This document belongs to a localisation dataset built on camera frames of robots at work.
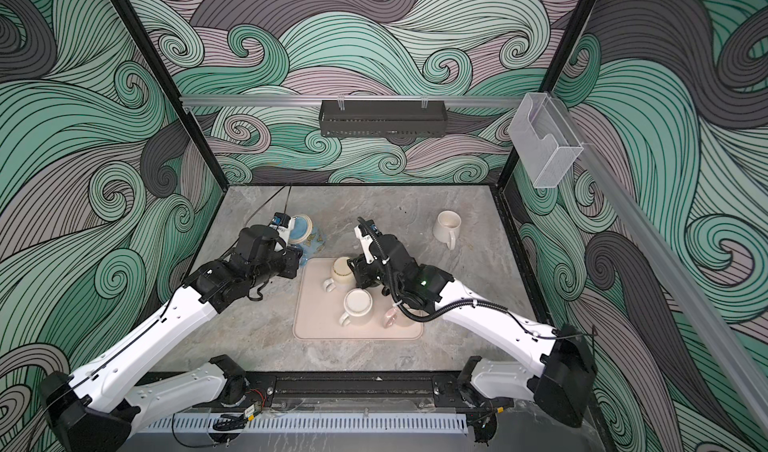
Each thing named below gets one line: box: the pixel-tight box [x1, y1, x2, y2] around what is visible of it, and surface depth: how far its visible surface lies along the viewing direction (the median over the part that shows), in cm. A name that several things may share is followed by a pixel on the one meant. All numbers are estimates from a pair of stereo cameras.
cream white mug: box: [339, 288, 373, 327], surface depth 83 cm
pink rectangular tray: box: [293, 258, 424, 340], surface depth 87 cm
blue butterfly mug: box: [289, 214, 327, 266], surface depth 74 cm
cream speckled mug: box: [322, 256, 357, 293], surface depth 88 cm
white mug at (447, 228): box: [433, 210, 462, 251], surface depth 101 cm
